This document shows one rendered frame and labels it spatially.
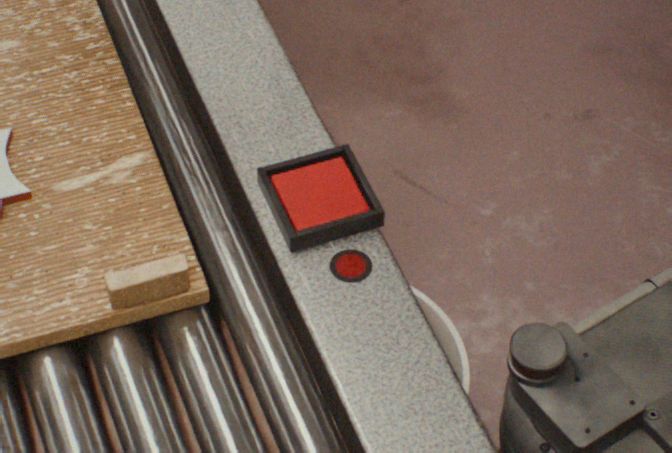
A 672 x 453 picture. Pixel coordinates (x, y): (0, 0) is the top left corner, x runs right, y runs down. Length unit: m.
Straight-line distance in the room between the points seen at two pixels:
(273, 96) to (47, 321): 0.29
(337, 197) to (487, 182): 1.29
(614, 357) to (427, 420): 0.91
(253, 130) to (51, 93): 0.16
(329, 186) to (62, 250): 0.21
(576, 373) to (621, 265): 0.51
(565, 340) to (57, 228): 0.86
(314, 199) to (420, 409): 0.19
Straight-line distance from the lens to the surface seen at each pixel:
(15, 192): 1.15
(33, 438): 1.10
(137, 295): 1.07
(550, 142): 2.50
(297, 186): 1.16
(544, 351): 1.83
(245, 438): 1.03
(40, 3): 1.31
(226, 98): 1.24
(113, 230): 1.13
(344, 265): 1.12
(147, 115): 1.24
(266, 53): 1.28
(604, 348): 1.95
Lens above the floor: 1.79
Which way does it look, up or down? 49 degrees down
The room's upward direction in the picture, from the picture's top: 1 degrees clockwise
